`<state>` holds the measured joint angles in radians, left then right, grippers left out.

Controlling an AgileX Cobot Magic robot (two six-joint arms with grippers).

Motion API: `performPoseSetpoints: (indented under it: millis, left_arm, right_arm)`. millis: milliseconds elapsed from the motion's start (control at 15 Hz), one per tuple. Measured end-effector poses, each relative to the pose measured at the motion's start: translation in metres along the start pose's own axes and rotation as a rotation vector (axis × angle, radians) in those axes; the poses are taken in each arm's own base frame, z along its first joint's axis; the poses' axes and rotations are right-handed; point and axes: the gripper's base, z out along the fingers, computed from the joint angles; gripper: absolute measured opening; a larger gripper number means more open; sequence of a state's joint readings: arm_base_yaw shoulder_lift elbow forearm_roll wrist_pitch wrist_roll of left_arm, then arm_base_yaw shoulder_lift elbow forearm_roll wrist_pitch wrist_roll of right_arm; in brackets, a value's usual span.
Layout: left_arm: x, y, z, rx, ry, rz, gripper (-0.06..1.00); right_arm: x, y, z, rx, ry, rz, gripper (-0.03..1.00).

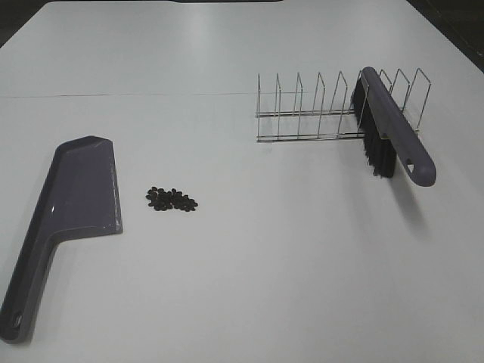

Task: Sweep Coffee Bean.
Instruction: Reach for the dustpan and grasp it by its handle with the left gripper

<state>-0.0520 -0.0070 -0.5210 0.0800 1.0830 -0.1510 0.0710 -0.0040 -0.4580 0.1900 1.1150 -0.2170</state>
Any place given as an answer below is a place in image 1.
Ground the pile of coffee beans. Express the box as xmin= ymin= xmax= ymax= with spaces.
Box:
xmin=145 ymin=186 xmax=198 ymax=213

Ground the purple plastic dustpan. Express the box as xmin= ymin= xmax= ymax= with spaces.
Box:
xmin=1 ymin=135 xmax=123 ymax=344

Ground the chrome wire dish rack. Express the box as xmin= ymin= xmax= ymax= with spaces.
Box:
xmin=255 ymin=68 xmax=433 ymax=143

